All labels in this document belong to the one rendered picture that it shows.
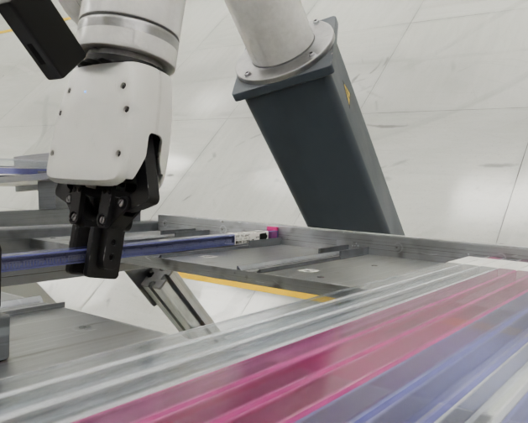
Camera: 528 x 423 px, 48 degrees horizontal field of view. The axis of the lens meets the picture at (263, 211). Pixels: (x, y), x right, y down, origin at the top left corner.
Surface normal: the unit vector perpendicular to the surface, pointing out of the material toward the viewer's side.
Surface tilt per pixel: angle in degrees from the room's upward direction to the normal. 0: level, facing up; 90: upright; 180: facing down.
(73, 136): 35
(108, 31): 45
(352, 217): 90
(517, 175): 0
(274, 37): 90
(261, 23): 90
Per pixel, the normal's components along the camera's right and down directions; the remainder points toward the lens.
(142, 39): 0.51, 0.00
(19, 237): 0.81, 0.06
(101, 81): -0.52, -0.21
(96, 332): 0.04, -1.00
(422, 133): -0.38, -0.70
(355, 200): -0.12, 0.69
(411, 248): -0.58, 0.02
